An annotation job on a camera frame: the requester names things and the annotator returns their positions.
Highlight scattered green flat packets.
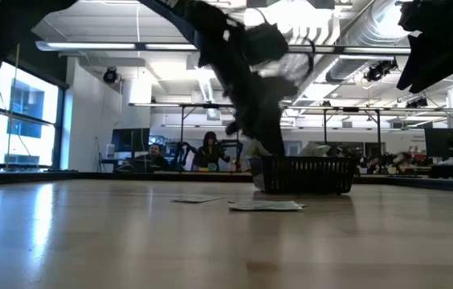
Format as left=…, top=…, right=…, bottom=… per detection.
left=227, top=201, right=307, bottom=213

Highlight scattered dollar bills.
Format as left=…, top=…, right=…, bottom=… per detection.
left=171, top=195, right=222, bottom=204

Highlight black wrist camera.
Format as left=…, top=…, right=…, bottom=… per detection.
left=395, top=0, right=424, bottom=33
left=244, top=22, right=291, bottom=67

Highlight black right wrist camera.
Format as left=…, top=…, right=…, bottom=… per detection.
left=395, top=0, right=424, bottom=33

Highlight black computer monitor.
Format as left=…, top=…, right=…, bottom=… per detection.
left=111, top=127, right=151, bottom=160
left=424, top=127, right=453, bottom=158

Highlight long ceiling light bar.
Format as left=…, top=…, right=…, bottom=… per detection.
left=342, top=47, right=411, bottom=55
left=35, top=40, right=137, bottom=51
left=145, top=43, right=198, bottom=51

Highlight round black ceiling camera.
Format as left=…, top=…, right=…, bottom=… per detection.
left=103, top=67, right=119, bottom=84

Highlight silver ventilation duct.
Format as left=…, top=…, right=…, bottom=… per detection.
left=314, top=0, right=412, bottom=83

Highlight black ceiling mounted camera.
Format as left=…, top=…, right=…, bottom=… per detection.
left=406, top=97, right=429, bottom=109
left=364, top=59, right=399, bottom=83

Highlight black slotted plastic basket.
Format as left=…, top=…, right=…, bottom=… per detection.
left=250, top=155, right=359, bottom=196

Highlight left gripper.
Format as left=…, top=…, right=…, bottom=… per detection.
left=200, top=38, right=300, bottom=157

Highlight large blue framed window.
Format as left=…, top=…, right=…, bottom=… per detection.
left=0, top=59, right=69, bottom=172

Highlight person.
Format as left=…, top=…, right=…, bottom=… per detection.
left=132, top=142, right=170, bottom=173
left=192, top=131, right=231, bottom=173

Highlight black left camera cable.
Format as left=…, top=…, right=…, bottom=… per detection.
left=290, top=38, right=316, bottom=81

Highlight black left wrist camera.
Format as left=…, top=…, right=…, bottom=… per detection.
left=244, top=22, right=291, bottom=67

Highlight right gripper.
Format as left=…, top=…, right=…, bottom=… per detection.
left=395, top=0, right=453, bottom=94

